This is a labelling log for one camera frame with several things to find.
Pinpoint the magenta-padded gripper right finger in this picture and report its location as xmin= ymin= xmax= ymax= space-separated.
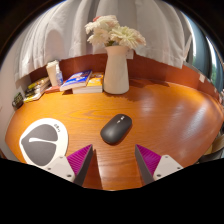
xmin=134 ymin=144 xmax=184 ymax=185

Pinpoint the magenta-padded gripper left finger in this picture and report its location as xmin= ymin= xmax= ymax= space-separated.
xmin=44 ymin=144 xmax=94 ymax=187

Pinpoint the black computer mouse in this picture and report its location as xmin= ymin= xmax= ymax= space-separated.
xmin=100 ymin=113 xmax=133 ymax=145

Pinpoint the round white grey mouse pad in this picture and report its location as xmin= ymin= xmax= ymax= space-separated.
xmin=18 ymin=117 xmax=69 ymax=168

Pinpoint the white yellow book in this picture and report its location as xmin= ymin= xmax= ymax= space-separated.
xmin=23 ymin=89 xmax=46 ymax=103

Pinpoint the red book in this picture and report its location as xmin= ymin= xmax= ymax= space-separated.
xmin=43 ymin=85 xmax=62 ymax=94

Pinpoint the green black mug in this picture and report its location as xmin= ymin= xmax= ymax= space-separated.
xmin=11 ymin=92 xmax=25 ymax=109

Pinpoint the yellow covered book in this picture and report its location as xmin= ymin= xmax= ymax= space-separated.
xmin=27 ymin=76 xmax=51 ymax=91

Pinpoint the blue book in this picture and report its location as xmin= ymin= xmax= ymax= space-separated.
xmin=59 ymin=69 xmax=93 ymax=92

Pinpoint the yellow orange book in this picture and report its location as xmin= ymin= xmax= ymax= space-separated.
xmin=72 ymin=72 xmax=105 ymax=95

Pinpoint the cream tumbler cup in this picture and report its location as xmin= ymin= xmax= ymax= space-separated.
xmin=45 ymin=59 xmax=61 ymax=87

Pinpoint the white ceramic jug vase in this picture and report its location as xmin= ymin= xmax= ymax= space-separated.
xmin=102 ymin=45 xmax=130 ymax=95

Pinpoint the dark framed window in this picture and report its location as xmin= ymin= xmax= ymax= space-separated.
xmin=183 ymin=16 xmax=224 ymax=96

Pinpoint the white curtain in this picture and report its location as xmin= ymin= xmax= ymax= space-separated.
xmin=13 ymin=0 xmax=194 ymax=83

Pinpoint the white flower bouquet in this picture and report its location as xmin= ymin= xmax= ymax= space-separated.
xmin=84 ymin=14 xmax=147 ymax=50

